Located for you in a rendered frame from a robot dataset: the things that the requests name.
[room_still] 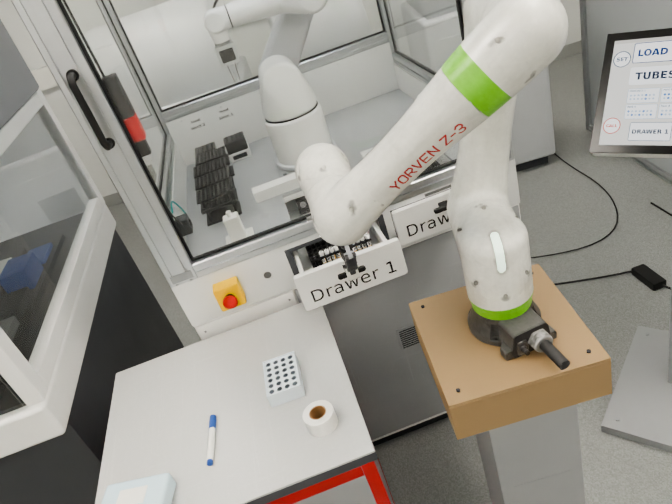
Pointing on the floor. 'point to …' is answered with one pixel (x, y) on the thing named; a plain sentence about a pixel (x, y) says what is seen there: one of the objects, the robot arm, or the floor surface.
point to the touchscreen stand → (644, 390)
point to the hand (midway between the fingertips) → (351, 269)
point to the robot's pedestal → (535, 460)
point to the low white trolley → (244, 421)
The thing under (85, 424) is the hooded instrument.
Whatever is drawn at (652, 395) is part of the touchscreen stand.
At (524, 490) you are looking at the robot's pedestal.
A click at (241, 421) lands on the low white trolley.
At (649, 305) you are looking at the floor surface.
